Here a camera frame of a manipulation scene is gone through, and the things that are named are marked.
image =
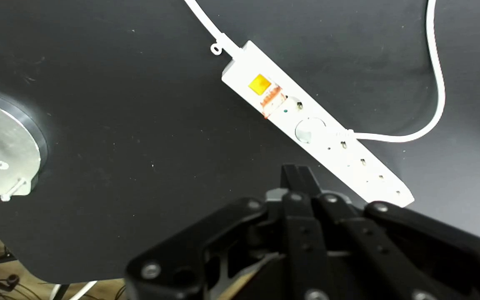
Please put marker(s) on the white power strip adaptor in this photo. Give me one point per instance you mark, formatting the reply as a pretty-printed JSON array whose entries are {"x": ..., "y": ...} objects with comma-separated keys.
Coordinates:
[{"x": 279, "y": 98}]

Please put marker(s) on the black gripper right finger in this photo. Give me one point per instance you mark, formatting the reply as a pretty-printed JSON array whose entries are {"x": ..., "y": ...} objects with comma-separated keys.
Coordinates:
[{"x": 377, "y": 251}]

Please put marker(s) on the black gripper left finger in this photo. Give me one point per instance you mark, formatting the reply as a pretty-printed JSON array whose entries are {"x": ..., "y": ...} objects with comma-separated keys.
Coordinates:
[{"x": 234, "y": 253}]

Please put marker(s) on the round metal base plate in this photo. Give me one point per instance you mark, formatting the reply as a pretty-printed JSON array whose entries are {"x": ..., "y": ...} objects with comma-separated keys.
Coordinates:
[{"x": 24, "y": 148}]

